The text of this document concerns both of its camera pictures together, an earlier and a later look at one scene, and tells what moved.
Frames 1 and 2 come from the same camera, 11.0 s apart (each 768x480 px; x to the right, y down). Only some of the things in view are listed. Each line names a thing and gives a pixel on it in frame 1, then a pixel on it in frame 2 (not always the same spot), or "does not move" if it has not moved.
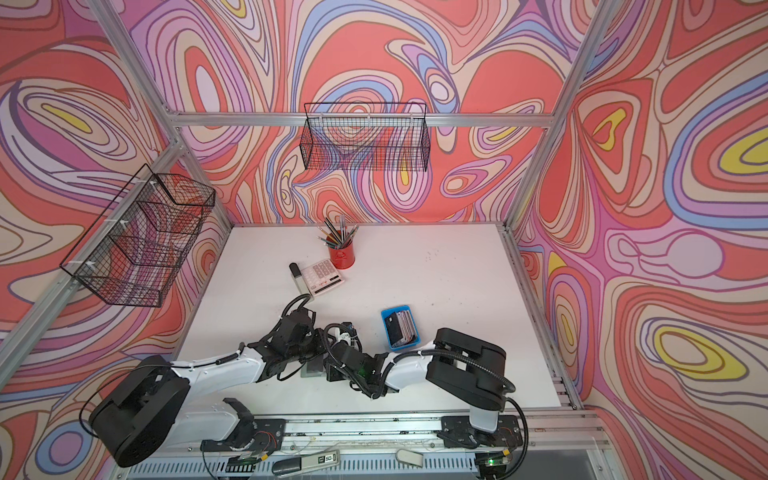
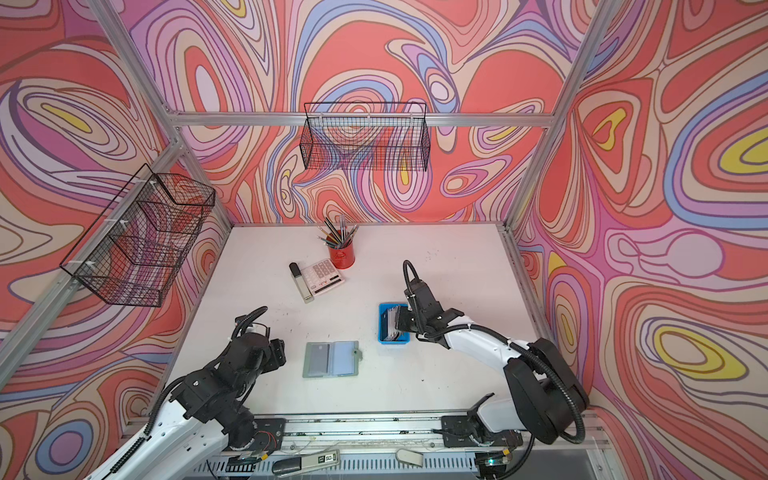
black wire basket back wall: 365,136 does not move
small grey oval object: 410,457 does not move
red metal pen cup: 342,258 does not move
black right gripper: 333,373 → 402,319
